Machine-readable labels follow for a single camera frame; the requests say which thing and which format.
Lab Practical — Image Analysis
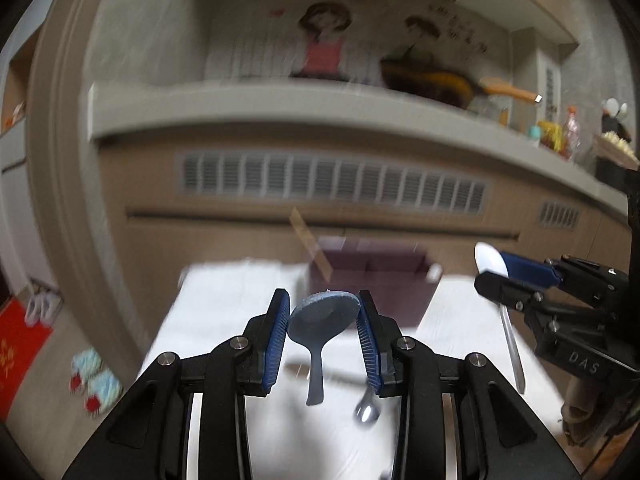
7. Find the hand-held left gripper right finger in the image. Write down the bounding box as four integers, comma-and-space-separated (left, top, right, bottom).
356, 289, 583, 480

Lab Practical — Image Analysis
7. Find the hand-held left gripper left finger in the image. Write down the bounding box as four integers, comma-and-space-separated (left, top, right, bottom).
62, 288, 292, 480

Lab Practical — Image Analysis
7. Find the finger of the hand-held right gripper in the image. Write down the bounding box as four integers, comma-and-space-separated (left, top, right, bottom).
474, 270, 548, 313
500, 251, 567, 288

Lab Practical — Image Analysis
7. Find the metal spoon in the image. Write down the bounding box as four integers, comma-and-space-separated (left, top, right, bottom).
354, 385, 383, 424
474, 241, 527, 395

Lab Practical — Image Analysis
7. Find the blue plastic spoon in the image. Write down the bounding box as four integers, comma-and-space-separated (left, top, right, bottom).
289, 291, 362, 407

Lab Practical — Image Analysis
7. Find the purple utensil box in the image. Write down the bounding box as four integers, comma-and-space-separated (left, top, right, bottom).
309, 237, 442, 328

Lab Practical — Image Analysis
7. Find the person's right hand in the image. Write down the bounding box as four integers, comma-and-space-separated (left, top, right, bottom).
562, 377, 608, 443

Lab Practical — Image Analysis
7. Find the small grey vent grille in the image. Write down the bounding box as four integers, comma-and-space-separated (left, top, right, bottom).
537, 200, 582, 229

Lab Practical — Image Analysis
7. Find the white table cloth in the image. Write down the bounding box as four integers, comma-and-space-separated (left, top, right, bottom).
142, 259, 571, 480

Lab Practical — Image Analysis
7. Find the wooden chopstick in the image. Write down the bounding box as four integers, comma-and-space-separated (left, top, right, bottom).
289, 207, 333, 281

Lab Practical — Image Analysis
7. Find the black pot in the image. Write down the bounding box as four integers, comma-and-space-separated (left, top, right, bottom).
595, 157, 640, 192

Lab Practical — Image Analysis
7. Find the yellow packet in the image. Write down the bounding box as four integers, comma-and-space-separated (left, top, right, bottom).
537, 120, 566, 152

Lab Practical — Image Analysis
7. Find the red-capped clear bottle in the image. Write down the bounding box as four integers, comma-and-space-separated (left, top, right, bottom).
562, 106, 582, 162

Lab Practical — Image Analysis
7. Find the large grey vent grille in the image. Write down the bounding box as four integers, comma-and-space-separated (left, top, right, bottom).
175, 151, 493, 217

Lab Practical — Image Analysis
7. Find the white panel door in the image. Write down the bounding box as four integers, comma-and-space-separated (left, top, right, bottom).
536, 50, 564, 122

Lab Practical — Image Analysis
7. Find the wooden kitchen cabinet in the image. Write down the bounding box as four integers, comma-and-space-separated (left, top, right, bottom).
100, 132, 640, 313

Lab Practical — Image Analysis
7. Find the grey kitchen countertop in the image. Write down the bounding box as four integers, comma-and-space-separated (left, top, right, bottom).
89, 80, 632, 217

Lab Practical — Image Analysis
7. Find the pair of lavender slippers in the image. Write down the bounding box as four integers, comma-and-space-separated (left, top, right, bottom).
25, 289, 64, 326

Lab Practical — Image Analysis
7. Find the red floor mat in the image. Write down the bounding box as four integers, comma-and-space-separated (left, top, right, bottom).
0, 297, 55, 421

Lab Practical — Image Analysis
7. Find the white shelf cabinet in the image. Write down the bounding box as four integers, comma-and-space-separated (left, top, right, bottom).
0, 35, 51, 271

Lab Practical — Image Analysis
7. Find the black wok with orange handle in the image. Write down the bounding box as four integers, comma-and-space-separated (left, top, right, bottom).
381, 57, 544, 111

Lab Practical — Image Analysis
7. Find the grey door frame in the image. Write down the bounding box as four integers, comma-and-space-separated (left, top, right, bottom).
24, 0, 157, 378

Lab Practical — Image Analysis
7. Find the cartoon wall poster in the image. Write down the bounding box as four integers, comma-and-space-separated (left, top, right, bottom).
205, 0, 501, 88

